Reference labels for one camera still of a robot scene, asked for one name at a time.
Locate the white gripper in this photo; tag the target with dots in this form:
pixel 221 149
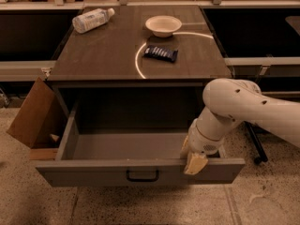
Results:
pixel 201 143

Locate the grey top drawer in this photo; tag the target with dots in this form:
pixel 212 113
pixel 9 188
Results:
pixel 104 146

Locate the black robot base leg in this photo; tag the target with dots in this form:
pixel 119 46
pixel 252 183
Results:
pixel 262 157

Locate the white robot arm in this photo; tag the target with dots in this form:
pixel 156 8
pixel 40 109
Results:
pixel 227 104

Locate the dark wooden drawer cabinet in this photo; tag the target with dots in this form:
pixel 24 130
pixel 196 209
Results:
pixel 106 66

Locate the open cardboard box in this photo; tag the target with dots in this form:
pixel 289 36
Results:
pixel 40 122

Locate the dark blue snack packet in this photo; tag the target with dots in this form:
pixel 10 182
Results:
pixel 160 53

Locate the white bowl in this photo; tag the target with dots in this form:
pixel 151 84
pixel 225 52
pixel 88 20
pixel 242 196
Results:
pixel 163 26

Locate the clear plastic water bottle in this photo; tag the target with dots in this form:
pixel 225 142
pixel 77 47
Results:
pixel 92 19

